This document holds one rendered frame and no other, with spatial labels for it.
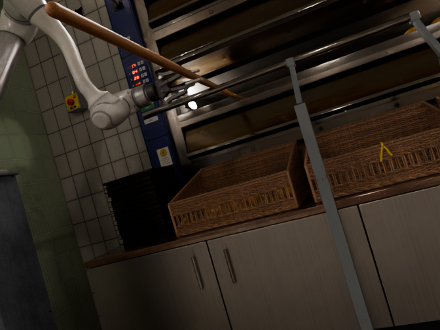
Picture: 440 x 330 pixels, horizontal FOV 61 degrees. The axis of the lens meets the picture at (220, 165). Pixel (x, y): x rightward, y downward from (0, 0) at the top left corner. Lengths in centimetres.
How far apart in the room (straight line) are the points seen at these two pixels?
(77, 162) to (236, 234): 132
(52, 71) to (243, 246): 172
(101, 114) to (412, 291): 127
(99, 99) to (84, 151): 101
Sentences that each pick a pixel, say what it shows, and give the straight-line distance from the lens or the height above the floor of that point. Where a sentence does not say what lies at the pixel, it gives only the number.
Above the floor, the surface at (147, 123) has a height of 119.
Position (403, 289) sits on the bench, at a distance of 151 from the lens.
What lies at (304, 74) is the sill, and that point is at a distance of 198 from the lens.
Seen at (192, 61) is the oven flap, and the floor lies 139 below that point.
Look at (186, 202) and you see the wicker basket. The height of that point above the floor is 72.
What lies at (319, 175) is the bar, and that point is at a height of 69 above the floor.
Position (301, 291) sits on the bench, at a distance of 151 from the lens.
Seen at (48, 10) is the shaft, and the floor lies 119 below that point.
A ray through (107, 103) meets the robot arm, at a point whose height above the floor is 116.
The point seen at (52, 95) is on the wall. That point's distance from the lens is 262.
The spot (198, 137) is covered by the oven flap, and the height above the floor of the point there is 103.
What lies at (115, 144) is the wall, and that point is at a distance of 233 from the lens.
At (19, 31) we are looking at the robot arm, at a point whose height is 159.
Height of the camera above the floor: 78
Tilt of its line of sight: 2 degrees up
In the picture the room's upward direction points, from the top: 16 degrees counter-clockwise
